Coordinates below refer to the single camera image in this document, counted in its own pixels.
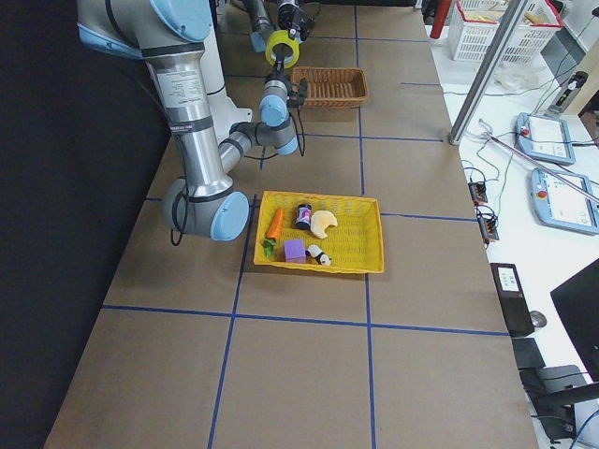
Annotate teach pendant near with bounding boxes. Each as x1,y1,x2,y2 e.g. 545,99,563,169
529,168,598,236

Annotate yellow plastic basket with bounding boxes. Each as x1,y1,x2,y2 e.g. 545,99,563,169
254,191,385,274

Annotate panda toy figure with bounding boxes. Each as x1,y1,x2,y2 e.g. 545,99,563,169
306,244,332,267

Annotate small pink label bottle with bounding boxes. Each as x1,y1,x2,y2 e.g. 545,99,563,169
295,203,312,230

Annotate black box device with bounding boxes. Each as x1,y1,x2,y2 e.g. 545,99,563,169
489,263,534,338

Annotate orange toy carrot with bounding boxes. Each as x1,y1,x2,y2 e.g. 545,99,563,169
262,208,285,257

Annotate red cylinder bottle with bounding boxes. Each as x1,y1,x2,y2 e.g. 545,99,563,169
430,0,452,39

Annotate black monitor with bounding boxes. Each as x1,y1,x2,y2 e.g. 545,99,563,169
550,260,599,381

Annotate white red plastic crate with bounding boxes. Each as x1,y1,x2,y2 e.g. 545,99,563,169
449,0,564,64

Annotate brown wicker basket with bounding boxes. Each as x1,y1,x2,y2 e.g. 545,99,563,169
291,66,370,109

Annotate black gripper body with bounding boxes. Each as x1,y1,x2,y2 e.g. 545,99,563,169
268,65,290,84
278,6,314,42

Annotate yellow tape roll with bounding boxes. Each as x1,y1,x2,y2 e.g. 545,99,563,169
265,30,300,68

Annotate aluminium frame post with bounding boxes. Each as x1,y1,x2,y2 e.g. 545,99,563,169
447,0,529,146

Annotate teach pendant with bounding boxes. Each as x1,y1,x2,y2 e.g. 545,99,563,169
529,168,598,236
515,112,576,166

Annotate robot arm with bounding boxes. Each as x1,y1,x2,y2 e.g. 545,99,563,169
77,1,300,241
241,0,319,52

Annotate white camera pole mount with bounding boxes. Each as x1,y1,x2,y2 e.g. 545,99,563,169
200,27,253,142

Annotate teach pendant far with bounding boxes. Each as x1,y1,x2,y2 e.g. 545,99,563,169
515,112,576,166

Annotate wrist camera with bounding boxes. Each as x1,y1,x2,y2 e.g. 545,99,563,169
289,78,308,109

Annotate purple foam cube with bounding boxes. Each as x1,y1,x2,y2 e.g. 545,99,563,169
284,239,306,263

